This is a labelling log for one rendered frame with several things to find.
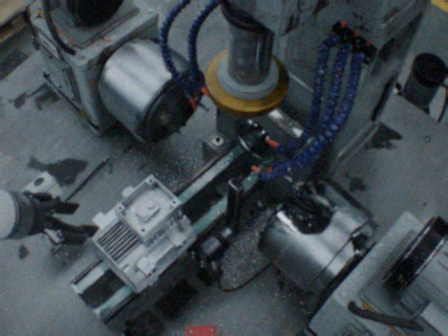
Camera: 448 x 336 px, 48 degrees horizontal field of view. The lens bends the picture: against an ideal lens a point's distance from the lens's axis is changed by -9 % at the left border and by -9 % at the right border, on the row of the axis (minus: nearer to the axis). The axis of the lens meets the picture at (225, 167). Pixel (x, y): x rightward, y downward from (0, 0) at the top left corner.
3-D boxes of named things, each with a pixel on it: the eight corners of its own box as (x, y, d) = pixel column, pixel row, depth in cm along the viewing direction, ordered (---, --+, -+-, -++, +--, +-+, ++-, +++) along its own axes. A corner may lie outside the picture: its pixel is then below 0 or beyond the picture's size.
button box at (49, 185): (54, 183, 138) (44, 169, 135) (64, 192, 133) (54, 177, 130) (7, 223, 132) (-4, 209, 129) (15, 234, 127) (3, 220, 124)
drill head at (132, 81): (138, 51, 172) (131, -3, 151) (216, 116, 161) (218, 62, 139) (78, 95, 163) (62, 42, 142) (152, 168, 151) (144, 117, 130)
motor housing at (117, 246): (147, 203, 146) (139, 169, 129) (197, 250, 140) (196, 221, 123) (94, 252, 138) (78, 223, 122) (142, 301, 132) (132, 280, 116)
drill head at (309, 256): (292, 180, 151) (306, 131, 129) (401, 275, 138) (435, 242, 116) (229, 240, 142) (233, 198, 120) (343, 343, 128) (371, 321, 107)
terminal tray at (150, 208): (153, 187, 131) (150, 173, 125) (183, 216, 128) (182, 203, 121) (116, 219, 126) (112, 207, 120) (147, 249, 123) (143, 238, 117)
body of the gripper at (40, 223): (41, 216, 92) (69, 218, 101) (16, 185, 95) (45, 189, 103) (21, 246, 93) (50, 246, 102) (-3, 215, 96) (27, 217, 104)
